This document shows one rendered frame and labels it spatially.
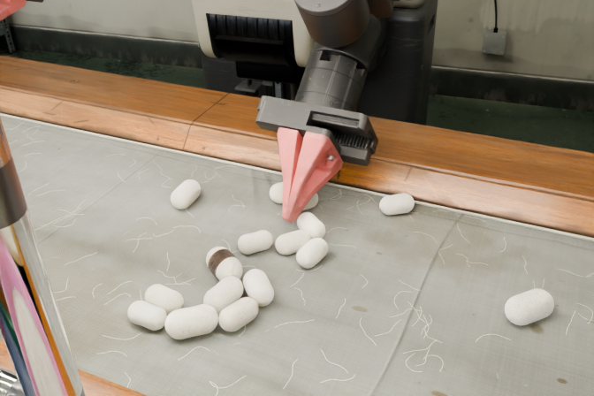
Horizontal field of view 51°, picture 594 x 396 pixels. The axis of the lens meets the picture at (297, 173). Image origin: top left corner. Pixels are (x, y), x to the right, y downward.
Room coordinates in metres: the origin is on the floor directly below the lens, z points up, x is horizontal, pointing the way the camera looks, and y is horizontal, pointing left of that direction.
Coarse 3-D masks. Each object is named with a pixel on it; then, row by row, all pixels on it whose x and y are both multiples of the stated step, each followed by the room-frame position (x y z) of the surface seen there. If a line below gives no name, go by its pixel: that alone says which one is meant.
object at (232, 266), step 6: (210, 252) 0.40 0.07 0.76; (228, 258) 0.38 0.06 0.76; (234, 258) 0.39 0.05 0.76; (222, 264) 0.38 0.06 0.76; (228, 264) 0.38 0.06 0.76; (234, 264) 0.38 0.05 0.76; (240, 264) 0.38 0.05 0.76; (222, 270) 0.38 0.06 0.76; (228, 270) 0.37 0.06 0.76; (234, 270) 0.38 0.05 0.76; (240, 270) 0.38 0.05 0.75; (222, 276) 0.37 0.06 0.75; (234, 276) 0.37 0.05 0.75; (240, 276) 0.38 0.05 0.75
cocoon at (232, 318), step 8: (232, 304) 0.34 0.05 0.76; (240, 304) 0.34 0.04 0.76; (248, 304) 0.34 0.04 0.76; (256, 304) 0.34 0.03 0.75; (224, 312) 0.33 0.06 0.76; (232, 312) 0.33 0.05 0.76; (240, 312) 0.33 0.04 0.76; (248, 312) 0.33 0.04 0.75; (256, 312) 0.34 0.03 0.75; (224, 320) 0.32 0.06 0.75; (232, 320) 0.32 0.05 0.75; (240, 320) 0.33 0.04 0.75; (248, 320) 0.33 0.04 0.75; (224, 328) 0.32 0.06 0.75; (232, 328) 0.32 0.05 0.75
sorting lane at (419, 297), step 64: (64, 128) 0.66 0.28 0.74; (64, 192) 0.52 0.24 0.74; (128, 192) 0.52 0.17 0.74; (256, 192) 0.51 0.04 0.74; (320, 192) 0.51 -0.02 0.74; (64, 256) 0.42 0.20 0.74; (128, 256) 0.42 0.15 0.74; (192, 256) 0.41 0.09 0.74; (256, 256) 0.41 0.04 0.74; (384, 256) 0.41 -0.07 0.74; (448, 256) 0.41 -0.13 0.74; (512, 256) 0.40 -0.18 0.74; (576, 256) 0.40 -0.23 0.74; (64, 320) 0.34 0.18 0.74; (128, 320) 0.34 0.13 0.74; (256, 320) 0.34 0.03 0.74; (320, 320) 0.34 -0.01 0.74; (384, 320) 0.33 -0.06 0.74; (448, 320) 0.33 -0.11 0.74; (576, 320) 0.33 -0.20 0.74; (128, 384) 0.28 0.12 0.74; (192, 384) 0.28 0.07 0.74; (256, 384) 0.28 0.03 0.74; (320, 384) 0.28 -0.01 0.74; (384, 384) 0.28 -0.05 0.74; (448, 384) 0.27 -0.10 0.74; (512, 384) 0.27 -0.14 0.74; (576, 384) 0.27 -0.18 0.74
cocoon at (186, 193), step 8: (184, 184) 0.50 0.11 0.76; (192, 184) 0.50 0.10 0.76; (176, 192) 0.49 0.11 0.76; (184, 192) 0.49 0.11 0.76; (192, 192) 0.49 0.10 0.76; (200, 192) 0.50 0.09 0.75; (176, 200) 0.48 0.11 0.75; (184, 200) 0.48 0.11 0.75; (192, 200) 0.49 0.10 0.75; (184, 208) 0.48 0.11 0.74
